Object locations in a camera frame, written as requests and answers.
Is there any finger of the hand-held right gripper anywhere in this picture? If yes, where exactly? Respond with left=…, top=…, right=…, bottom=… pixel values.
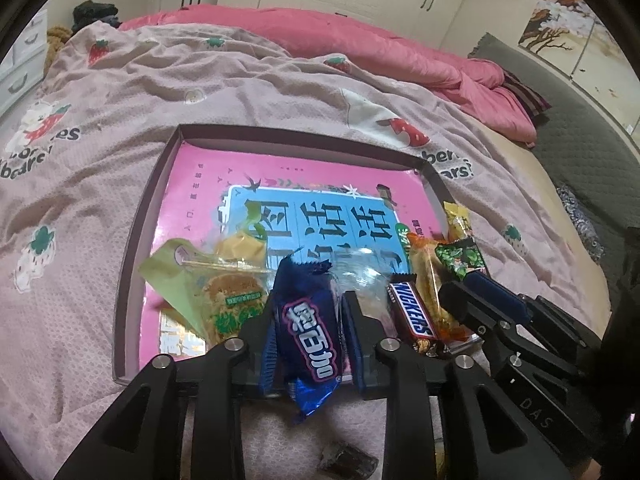
left=438, top=280, right=502, bottom=345
left=466, top=269, right=533, bottom=325

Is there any yellow knitted cloth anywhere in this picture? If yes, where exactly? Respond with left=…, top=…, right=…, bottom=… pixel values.
left=45, top=24, right=74, bottom=74

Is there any brown chocolate bar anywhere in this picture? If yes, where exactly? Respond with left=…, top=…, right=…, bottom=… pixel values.
left=387, top=272, right=454, bottom=359

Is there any pink book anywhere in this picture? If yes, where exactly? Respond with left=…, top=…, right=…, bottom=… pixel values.
left=137, top=141, right=442, bottom=362

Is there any grey padded headboard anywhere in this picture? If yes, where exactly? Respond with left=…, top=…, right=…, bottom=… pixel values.
left=469, top=32, right=640, bottom=282

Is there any dark clothing pile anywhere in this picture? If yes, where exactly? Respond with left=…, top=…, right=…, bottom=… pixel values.
left=71, top=0, right=121, bottom=34

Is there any beige bed sheet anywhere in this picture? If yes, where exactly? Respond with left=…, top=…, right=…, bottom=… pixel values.
left=469, top=119, right=617, bottom=312

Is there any green and black candy packet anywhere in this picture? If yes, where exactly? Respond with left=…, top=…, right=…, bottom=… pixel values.
left=433, top=238, right=489, bottom=284

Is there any small dark wrapped candy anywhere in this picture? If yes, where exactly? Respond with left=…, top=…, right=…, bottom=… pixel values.
left=319, top=439, right=379, bottom=479

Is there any clear plastic snack packet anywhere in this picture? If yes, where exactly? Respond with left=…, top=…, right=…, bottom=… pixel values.
left=329, top=254, right=397, bottom=342

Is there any green pouch with yellow cap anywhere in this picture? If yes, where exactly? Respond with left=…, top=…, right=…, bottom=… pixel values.
left=138, top=207, right=277, bottom=349

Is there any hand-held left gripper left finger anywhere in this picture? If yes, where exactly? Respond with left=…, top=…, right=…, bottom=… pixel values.
left=55, top=304, right=283, bottom=480

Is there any blue snack packet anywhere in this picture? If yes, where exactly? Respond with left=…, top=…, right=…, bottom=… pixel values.
left=262, top=254, right=347, bottom=424

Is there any shallow purple cardboard box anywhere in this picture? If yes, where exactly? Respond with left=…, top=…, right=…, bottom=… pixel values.
left=111, top=122, right=482, bottom=387

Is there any printed lilac blanket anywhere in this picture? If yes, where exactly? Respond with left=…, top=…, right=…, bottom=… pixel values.
left=0, top=22, right=612, bottom=480

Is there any pink quilt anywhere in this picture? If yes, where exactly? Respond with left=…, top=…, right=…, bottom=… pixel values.
left=117, top=2, right=539, bottom=144

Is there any white drawer unit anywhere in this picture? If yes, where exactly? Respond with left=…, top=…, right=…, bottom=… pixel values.
left=0, top=9, right=49, bottom=117

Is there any patterned blue cloth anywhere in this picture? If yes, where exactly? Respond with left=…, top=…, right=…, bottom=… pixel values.
left=555, top=182, right=609, bottom=264

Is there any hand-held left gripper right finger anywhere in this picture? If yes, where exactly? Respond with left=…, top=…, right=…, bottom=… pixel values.
left=341, top=290, right=571, bottom=480

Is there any tree wall picture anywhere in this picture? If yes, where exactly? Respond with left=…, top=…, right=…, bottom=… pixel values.
left=519, top=0, right=640, bottom=137

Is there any yellow snack packet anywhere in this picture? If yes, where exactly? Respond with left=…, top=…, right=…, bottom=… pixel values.
left=442, top=201, right=474, bottom=247

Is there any clear stick biscuit packet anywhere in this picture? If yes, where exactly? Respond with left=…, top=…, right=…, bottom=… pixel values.
left=404, top=230, right=472, bottom=345

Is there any striped dark red pillow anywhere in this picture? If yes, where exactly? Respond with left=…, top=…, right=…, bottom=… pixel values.
left=502, top=70, right=554, bottom=119

